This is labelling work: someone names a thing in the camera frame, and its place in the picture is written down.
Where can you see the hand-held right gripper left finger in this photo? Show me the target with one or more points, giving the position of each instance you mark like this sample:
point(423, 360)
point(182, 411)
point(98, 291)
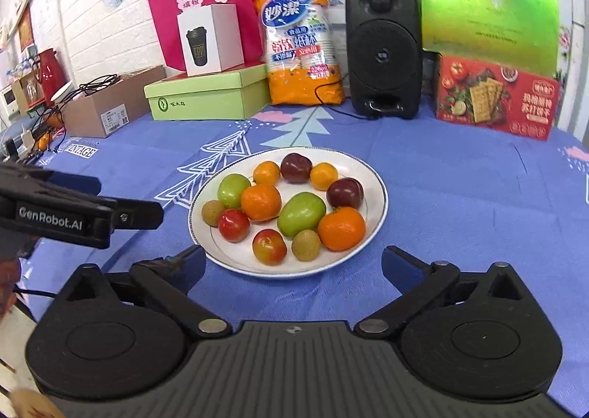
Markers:
point(193, 268)

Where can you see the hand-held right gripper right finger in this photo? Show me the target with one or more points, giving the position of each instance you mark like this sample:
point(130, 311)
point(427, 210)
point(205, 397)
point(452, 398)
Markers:
point(395, 268)

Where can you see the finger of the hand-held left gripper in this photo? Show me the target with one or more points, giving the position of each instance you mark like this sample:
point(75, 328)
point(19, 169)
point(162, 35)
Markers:
point(46, 183)
point(138, 214)

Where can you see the white plate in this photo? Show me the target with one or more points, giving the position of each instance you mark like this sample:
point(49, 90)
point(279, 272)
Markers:
point(239, 257)

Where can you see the small green jujube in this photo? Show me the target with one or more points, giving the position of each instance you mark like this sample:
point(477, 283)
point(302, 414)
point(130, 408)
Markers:
point(233, 190)

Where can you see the large green jujube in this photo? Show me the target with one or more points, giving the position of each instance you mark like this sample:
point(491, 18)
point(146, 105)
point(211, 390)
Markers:
point(301, 214)

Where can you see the small brown kiwi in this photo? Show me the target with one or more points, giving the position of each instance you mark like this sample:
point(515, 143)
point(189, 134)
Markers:
point(213, 212)
point(306, 244)

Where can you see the large tangerine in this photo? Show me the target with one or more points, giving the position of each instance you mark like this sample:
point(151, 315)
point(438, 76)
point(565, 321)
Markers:
point(341, 228)

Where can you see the red yellow plum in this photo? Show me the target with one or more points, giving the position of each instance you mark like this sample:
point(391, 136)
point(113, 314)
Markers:
point(269, 246)

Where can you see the dark purple plum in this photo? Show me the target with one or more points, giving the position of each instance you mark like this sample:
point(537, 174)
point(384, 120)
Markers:
point(345, 193)
point(296, 167)

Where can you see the open brown cardboard box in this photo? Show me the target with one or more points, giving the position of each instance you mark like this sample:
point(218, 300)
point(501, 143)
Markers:
point(101, 110)

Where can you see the white appliance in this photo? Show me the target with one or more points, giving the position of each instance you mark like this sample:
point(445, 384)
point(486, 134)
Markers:
point(8, 98)

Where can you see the small tangerine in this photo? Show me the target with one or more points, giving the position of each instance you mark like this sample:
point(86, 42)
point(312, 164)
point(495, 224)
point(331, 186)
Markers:
point(261, 202)

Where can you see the blue printed tablecloth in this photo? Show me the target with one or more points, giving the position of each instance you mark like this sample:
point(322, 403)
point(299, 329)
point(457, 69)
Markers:
point(460, 192)

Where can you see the red kettle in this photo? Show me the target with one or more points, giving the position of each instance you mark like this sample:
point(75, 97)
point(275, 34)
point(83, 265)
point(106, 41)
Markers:
point(48, 73)

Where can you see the orange kumquat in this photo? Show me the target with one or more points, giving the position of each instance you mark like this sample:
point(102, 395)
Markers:
point(267, 173)
point(324, 175)

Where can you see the green shoe box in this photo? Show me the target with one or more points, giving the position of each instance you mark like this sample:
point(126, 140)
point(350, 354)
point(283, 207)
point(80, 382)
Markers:
point(207, 100)

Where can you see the red cracker box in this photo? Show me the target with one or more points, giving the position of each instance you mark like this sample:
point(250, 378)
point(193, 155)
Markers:
point(506, 105)

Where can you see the orange paper cup pack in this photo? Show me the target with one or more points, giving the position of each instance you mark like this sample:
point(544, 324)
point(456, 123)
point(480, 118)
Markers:
point(294, 87)

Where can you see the white cup box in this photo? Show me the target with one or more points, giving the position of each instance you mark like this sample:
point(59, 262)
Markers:
point(211, 18)

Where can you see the black speaker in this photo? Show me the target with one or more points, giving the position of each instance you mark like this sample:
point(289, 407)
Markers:
point(382, 54)

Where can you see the green gift box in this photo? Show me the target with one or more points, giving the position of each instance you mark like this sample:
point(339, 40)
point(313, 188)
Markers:
point(483, 8)

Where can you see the red wall hanging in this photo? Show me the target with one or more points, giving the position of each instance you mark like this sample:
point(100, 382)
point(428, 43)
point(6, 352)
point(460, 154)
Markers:
point(25, 29)

